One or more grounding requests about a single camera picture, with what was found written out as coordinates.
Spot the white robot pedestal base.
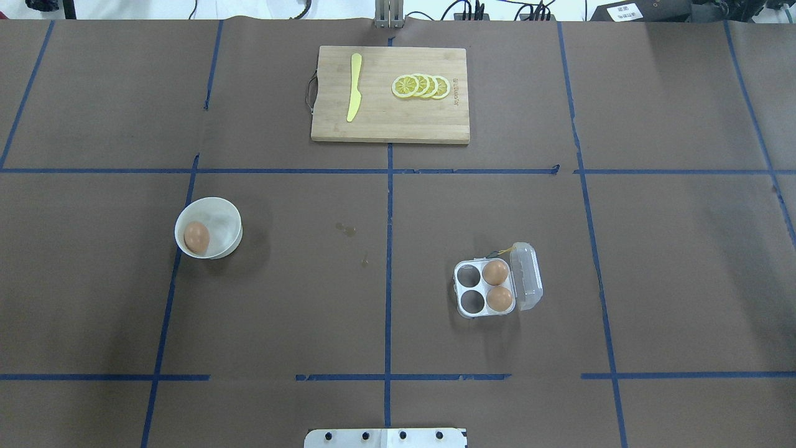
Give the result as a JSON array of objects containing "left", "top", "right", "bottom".
[{"left": 303, "top": 427, "right": 468, "bottom": 447}]

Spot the brown egg in box rear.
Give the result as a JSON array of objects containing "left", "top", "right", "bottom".
[{"left": 481, "top": 259, "right": 509, "bottom": 286}]

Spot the clear plastic egg box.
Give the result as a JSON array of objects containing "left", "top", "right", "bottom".
[{"left": 452, "top": 242, "right": 544, "bottom": 319}]

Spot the bamboo cutting board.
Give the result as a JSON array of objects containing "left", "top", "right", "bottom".
[{"left": 311, "top": 45, "right": 470, "bottom": 145}]

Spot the white bowl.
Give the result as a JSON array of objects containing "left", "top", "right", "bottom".
[{"left": 174, "top": 197, "right": 243, "bottom": 259}]

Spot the brown egg in box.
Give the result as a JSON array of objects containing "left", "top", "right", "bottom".
[
  {"left": 481, "top": 259, "right": 509, "bottom": 286},
  {"left": 486, "top": 286, "right": 514, "bottom": 313}
]

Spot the yellow plastic knife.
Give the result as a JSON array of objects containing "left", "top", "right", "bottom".
[{"left": 346, "top": 53, "right": 362, "bottom": 123}]

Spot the brown egg in box front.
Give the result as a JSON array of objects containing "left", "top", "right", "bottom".
[{"left": 486, "top": 286, "right": 514, "bottom": 313}]

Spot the brown egg from bowl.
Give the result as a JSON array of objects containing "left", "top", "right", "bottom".
[{"left": 182, "top": 221, "right": 210, "bottom": 257}]

